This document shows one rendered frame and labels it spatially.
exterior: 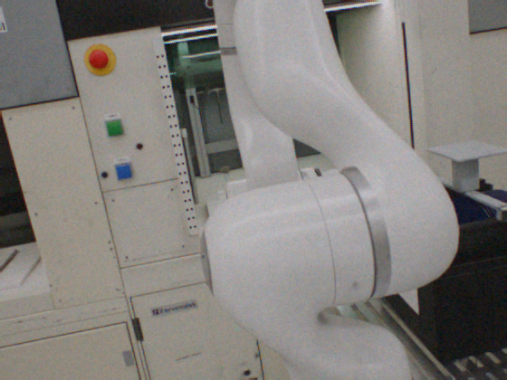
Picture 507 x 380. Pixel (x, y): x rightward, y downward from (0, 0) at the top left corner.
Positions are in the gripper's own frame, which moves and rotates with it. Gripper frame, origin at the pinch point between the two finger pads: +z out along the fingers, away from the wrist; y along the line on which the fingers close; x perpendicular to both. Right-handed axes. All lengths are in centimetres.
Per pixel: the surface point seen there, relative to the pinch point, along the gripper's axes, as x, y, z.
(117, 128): 14, -27, -52
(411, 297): -22.1, 4.0, -1.6
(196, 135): 0, -113, -36
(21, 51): 34, -26, -68
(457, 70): 15.1, -25.5, 26.0
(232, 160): -14, -119, -23
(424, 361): -30.0, 12.1, -3.5
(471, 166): -0.3, 1.6, 12.5
